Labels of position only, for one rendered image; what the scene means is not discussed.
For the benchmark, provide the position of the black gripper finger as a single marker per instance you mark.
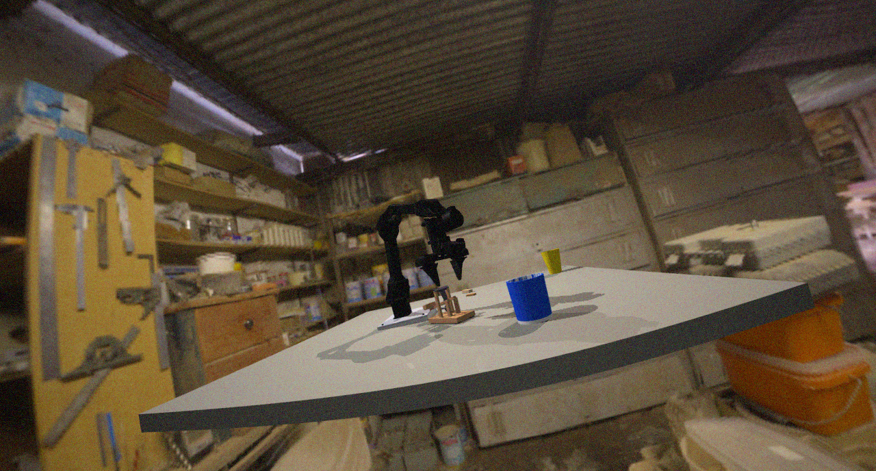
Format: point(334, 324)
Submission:
point(431, 271)
point(457, 265)

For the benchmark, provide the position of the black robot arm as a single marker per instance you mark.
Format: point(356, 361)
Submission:
point(388, 228)

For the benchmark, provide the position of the yellow plastic cup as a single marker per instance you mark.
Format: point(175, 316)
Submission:
point(552, 260)

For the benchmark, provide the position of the blue cup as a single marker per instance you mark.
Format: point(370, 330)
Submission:
point(530, 299)

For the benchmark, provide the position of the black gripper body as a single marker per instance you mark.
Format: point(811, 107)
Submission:
point(429, 259)

